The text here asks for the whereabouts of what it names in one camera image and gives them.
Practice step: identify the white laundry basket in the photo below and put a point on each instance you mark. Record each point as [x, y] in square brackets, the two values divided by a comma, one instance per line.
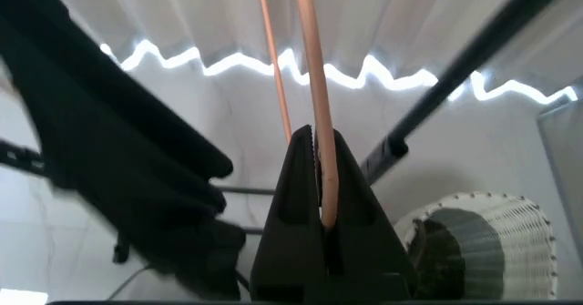
[514, 241]

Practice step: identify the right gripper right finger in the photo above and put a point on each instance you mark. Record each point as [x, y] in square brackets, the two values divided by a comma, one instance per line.
[369, 259]

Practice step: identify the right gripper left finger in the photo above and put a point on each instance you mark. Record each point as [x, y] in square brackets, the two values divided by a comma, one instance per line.
[287, 259]

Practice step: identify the black garment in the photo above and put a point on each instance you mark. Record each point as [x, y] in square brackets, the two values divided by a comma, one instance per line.
[114, 150]

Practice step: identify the pink clothes hanger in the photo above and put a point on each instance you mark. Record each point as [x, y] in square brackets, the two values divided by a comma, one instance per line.
[319, 91]

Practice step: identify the black clothes rack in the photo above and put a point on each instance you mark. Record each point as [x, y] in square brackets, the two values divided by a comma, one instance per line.
[478, 50]

